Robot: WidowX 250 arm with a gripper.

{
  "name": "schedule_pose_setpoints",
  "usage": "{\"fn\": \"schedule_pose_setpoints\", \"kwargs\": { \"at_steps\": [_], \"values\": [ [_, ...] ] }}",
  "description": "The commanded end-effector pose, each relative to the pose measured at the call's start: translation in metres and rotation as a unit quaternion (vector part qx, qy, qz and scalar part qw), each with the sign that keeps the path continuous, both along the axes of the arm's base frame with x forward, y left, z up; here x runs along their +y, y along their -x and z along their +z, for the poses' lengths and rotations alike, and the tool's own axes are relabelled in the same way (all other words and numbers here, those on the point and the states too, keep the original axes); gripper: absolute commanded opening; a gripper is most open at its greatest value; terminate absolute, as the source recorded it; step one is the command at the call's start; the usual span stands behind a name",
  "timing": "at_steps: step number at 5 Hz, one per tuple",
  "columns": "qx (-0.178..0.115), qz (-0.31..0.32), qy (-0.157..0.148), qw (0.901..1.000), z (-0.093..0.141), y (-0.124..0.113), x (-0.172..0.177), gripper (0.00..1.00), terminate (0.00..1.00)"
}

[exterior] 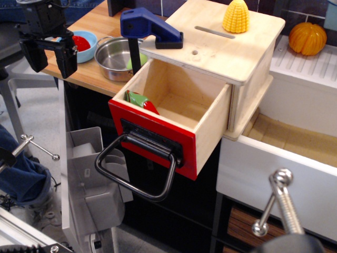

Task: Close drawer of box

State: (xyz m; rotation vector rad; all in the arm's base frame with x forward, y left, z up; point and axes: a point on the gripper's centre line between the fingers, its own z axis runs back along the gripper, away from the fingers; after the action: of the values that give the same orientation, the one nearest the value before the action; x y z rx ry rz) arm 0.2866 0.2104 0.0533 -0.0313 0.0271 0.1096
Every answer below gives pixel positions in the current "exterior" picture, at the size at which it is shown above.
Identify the light plywood box housing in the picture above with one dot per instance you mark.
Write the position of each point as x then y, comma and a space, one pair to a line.
243, 61

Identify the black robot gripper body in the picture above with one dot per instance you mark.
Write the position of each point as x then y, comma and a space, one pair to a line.
43, 19

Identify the red toy in bowl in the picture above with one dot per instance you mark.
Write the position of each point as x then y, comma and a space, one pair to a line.
81, 43

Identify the light blue bowl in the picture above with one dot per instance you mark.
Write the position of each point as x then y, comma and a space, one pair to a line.
88, 54

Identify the metal clamp screw right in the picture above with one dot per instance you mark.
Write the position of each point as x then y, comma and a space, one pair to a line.
280, 180

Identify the white toy sink basin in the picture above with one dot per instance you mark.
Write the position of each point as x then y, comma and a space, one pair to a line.
294, 127

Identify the person leg blue jeans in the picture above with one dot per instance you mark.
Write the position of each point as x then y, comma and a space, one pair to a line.
27, 183

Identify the aluminium frame rail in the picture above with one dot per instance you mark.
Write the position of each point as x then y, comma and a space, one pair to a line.
18, 236

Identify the green toy fruit in pot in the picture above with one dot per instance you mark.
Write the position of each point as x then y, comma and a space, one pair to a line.
143, 60

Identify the stainless steel pot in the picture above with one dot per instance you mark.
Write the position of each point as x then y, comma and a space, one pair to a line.
112, 54

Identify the blue black bar clamp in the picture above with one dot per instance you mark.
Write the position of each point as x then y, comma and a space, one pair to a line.
140, 23

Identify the red-fronted wooden drawer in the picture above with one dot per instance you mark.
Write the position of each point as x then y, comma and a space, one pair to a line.
193, 115

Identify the orange plastic toy pumpkin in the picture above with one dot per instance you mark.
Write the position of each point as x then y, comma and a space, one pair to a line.
307, 38

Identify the yellow plastic toy corn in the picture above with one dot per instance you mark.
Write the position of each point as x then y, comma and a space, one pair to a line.
236, 18

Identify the grey white plastic bin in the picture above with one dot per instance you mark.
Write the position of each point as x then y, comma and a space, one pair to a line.
92, 205

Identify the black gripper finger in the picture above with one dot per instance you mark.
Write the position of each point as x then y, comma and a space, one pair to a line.
66, 56
35, 55

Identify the red green toy pepper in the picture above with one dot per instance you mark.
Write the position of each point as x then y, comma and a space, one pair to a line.
141, 101

